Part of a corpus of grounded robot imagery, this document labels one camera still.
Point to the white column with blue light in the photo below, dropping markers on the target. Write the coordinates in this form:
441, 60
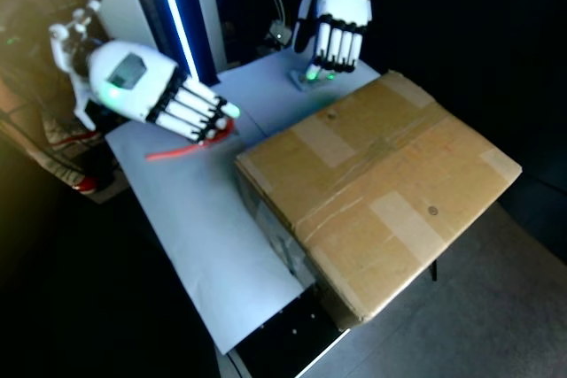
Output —
177, 10

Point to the black table frame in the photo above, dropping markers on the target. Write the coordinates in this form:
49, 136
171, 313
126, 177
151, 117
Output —
292, 334

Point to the white plug adapter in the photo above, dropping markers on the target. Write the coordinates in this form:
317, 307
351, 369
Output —
279, 32

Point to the black table leg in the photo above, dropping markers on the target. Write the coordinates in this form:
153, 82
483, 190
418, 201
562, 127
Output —
434, 269

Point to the white paper table cover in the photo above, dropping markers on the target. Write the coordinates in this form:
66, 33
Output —
199, 201

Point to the red and white shoe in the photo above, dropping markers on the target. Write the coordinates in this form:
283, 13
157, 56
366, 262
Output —
66, 139

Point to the brown cardboard box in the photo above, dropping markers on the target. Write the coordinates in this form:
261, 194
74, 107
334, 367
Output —
376, 192

